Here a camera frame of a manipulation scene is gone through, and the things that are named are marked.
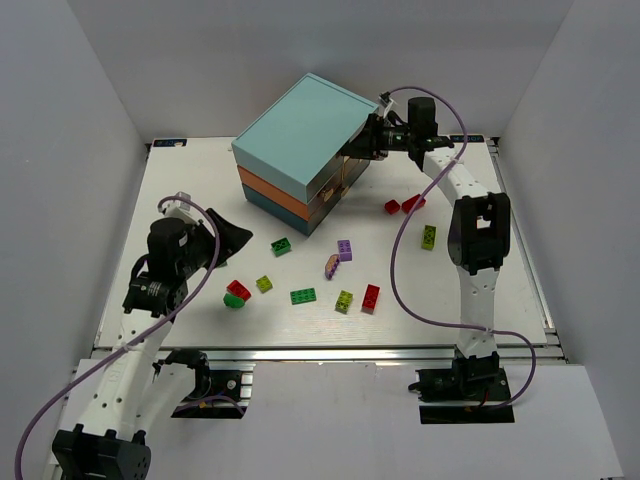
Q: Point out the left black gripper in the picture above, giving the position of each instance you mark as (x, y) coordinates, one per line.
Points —
(211, 240)

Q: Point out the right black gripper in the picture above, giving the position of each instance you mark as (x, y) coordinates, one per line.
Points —
(375, 135)

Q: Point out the red curved lego piece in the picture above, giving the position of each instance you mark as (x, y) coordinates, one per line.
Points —
(237, 289)

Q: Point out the dark green 2x2 lego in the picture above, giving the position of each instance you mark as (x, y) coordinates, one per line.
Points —
(281, 246)

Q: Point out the green rounded lego piece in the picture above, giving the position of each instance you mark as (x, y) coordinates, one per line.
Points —
(233, 302)

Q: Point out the red long lego brick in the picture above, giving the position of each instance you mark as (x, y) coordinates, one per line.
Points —
(415, 201)

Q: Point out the green 2x4 lego brick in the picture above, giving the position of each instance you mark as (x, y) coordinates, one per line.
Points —
(303, 296)

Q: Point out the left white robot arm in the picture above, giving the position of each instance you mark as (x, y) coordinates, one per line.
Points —
(108, 441)

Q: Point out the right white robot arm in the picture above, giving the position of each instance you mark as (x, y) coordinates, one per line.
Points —
(480, 230)

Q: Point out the lime 2x2 lego left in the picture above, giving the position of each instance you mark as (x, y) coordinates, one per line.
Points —
(264, 284)

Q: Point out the small red lego brick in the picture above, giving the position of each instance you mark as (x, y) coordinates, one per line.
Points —
(392, 207)

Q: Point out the teal orange drawer cabinet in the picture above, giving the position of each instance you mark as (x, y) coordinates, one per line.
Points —
(289, 158)

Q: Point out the right blue label sticker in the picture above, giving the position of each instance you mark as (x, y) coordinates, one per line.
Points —
(473, 138)

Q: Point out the blue label sticker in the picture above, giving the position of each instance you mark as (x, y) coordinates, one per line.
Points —
(169, 143)
(473, 138)

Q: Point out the purple 2x3 lego brick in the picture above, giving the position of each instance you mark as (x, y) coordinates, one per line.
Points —
(344, 250)

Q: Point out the purple curved patterned lego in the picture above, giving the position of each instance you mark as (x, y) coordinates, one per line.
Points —
(331, 266)

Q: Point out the lime 2x3 lego right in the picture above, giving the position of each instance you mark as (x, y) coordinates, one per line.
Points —
(428, 239)

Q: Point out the left blue label sticker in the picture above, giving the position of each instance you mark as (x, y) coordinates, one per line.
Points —
(169, 143)

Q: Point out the lime patterned lego centre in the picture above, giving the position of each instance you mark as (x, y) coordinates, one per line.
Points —
(343, 302)

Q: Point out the red 2x3 lego brick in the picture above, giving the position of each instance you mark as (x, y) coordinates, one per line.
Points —
(370, 298)

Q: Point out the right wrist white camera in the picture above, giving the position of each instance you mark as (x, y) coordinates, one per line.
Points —
(385, 104)

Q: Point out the wrist white camera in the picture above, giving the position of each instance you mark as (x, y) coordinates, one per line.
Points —
(385, 104)
(181, 207)

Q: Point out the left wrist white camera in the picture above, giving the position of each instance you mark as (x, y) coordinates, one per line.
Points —
(181, 207)

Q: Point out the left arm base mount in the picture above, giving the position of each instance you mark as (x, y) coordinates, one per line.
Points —
(216, 393)

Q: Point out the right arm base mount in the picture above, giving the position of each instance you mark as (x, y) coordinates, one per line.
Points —
(471, 391)

